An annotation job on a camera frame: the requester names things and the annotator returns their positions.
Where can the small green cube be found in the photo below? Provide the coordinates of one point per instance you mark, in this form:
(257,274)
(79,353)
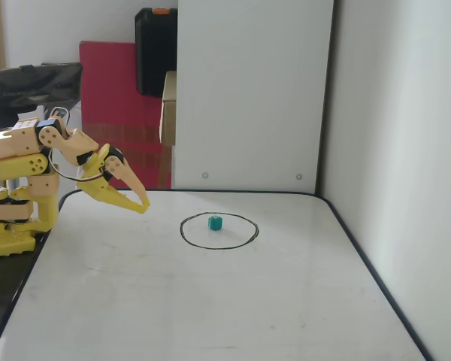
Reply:
(215,223)

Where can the white whiteboard dark frame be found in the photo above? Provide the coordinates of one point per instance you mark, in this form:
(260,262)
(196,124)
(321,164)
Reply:
(210,301)

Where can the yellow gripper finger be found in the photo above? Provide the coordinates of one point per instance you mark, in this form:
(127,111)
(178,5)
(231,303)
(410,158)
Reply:
(124,203)

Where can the black plastic case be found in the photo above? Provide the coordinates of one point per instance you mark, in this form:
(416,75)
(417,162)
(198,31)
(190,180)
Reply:
(154,52)

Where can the cardboard box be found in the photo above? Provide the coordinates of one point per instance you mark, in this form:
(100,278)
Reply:
(169,113)

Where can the white upright panel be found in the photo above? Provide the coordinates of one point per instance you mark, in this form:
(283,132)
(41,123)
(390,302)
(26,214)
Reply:
(248,94)

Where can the yellow perforated robot base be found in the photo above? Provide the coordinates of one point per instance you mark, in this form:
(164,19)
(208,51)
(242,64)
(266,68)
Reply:
(7,244)

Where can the black smartphone in holder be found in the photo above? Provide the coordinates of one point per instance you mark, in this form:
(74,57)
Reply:
(34,86)

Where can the black drawn circle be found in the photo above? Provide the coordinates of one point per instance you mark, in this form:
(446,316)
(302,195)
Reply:
(218,248)

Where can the orange gripper finger with yellow tip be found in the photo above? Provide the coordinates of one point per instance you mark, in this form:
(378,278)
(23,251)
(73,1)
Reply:
(122,171)

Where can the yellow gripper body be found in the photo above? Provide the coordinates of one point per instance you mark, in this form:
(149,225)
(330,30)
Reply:
(99,183)

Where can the red board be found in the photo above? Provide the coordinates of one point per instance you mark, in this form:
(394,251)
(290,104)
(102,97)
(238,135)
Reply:
(109,94)

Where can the yellow and orange robot arm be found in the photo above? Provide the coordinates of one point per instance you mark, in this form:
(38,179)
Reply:
(7,146)

